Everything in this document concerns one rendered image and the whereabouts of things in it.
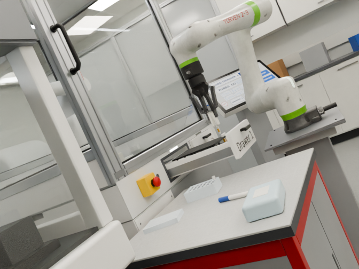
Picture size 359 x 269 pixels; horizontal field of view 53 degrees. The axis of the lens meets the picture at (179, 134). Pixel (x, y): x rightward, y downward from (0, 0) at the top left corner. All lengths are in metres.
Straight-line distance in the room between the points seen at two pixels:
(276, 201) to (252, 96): 1.01
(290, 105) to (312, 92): 2.72
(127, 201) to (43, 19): 0.71
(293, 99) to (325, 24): 3.48
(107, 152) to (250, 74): 0.88
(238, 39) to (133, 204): 1.00
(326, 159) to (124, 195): 0.93
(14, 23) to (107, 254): 0.55
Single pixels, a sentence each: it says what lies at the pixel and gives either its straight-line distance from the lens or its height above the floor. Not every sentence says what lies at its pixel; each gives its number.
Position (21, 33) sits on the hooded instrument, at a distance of 0.89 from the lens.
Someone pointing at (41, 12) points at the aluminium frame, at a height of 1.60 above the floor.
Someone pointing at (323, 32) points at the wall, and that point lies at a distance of 5.15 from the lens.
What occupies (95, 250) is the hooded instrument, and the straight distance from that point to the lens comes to 0.82.
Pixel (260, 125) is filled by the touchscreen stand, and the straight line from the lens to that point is 2.50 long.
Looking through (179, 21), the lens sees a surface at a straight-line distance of 3.34.
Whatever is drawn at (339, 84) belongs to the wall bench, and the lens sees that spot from 4.45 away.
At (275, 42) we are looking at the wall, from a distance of 5.15.
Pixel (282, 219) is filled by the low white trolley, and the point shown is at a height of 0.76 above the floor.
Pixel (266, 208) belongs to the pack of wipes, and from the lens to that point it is 0.89.
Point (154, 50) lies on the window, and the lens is 1.95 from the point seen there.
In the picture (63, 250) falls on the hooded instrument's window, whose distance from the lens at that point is 0.78.
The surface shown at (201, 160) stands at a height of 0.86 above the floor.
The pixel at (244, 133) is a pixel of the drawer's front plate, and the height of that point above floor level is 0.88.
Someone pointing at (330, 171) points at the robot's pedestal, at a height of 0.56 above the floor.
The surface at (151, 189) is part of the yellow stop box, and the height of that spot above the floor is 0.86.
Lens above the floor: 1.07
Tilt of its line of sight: 3 degrees down
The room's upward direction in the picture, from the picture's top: 24 degrees counter-clockwise
